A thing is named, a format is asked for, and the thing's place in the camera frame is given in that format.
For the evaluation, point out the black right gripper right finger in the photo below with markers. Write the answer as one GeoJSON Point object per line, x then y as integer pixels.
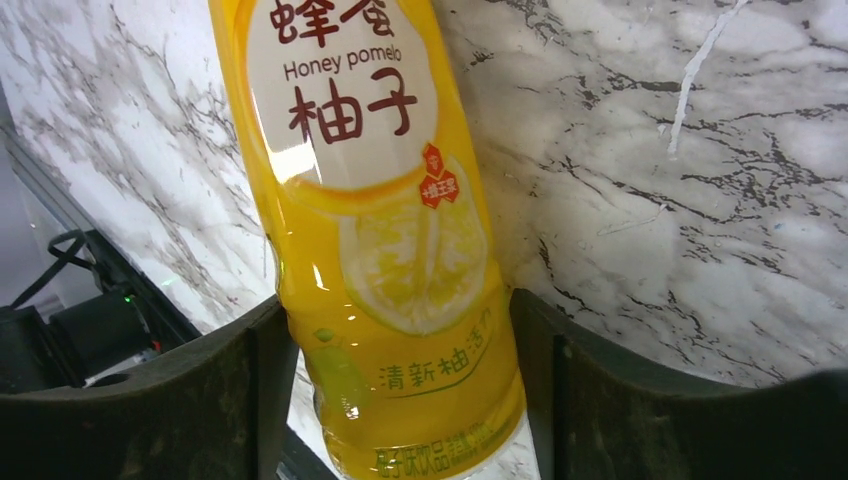
{"type": "Point", "coordinates": [600, 411]}

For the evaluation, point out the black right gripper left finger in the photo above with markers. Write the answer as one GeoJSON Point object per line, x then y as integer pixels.
{"type": "Point", "coordinates": [214, 408]}

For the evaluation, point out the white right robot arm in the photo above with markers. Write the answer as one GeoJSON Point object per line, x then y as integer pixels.
{"type": "Point", "coordinates": [215, 408]}

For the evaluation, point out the yellow honey pomelo bottle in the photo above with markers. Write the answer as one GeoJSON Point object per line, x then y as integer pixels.
{"type": "Point", "coordinates": [360, 161]}

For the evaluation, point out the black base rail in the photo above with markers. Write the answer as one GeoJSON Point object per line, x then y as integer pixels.
{"type": "Point", "coordinates": [129, 323]}

